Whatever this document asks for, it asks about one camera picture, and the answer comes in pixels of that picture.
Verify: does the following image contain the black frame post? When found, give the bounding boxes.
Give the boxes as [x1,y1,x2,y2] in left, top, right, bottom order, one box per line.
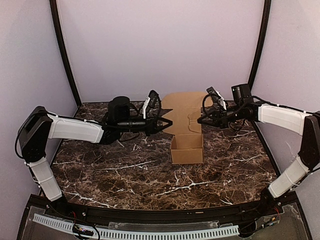
[247,0,272,89]
[49,0,82,108]

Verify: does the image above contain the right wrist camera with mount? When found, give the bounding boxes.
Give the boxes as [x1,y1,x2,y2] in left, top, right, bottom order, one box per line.
[206,86,227,111]

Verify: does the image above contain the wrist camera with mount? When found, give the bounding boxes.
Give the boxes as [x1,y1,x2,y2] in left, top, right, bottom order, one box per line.
[142,90,159,119]
[206,86,227,111]

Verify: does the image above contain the brown cardboard box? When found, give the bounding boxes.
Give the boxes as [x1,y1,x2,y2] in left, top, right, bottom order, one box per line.
[161,91,207,165]

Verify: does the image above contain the right small circuit board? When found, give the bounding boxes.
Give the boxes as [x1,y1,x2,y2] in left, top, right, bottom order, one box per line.
[260,216,281,229]

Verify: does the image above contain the white slotted cable duct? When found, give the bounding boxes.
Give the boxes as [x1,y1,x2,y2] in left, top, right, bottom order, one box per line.
[32,213,240,240]

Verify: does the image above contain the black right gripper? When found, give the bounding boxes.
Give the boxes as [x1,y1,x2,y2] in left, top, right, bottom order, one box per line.
[197,104,244,130]

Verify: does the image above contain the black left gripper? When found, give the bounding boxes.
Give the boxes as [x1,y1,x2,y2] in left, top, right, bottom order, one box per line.
[117,113,172,137]

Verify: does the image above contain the left black frame post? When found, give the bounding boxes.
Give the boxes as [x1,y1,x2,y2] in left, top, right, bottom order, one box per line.
[49,0,82,108]

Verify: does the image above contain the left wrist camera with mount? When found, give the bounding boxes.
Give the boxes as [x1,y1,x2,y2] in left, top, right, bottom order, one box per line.
[142,90,159,119]

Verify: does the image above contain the left small circuit board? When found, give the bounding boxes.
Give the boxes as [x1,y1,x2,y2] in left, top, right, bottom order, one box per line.
[72,224,94,237]

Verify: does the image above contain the right black frame post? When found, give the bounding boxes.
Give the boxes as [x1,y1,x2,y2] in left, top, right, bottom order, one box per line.
[247,0,272,89]

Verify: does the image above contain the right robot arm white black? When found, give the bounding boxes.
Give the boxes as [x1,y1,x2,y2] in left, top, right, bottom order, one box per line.
[197,83,320,217]

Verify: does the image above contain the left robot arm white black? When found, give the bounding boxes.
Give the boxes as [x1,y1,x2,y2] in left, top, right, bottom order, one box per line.
[14,96,173,218]

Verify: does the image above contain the small circuit board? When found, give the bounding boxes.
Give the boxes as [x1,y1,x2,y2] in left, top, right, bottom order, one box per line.
[260,216,281,229]
[72,224,94,237]

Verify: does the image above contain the black front table rail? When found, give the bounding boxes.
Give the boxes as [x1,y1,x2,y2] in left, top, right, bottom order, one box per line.
[23,192,303,226]

